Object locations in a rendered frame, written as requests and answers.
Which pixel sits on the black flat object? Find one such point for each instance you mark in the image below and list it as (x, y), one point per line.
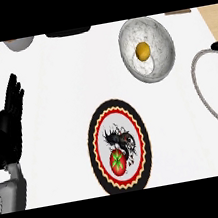
(68, 32)

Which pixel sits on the red tomato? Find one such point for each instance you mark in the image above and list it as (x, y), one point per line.
(118, 162)

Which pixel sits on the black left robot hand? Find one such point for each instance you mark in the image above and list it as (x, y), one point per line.
(7, 127)

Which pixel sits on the yellow lemon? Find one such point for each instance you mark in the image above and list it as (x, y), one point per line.
(143, 51)

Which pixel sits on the brown flat object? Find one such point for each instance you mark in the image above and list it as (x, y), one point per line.
(177, 12)

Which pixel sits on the white marble bowl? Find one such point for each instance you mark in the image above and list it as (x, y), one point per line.
(147, 49)

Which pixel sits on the grey rimmed white pan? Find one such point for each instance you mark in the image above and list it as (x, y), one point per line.
(213, 92)

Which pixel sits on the grey round bowl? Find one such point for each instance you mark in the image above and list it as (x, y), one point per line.
(19, 44)

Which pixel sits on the black rimmed patterned plate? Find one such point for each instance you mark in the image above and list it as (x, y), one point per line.
(119, 145)

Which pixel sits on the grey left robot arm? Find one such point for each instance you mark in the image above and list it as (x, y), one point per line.
(9, 193)

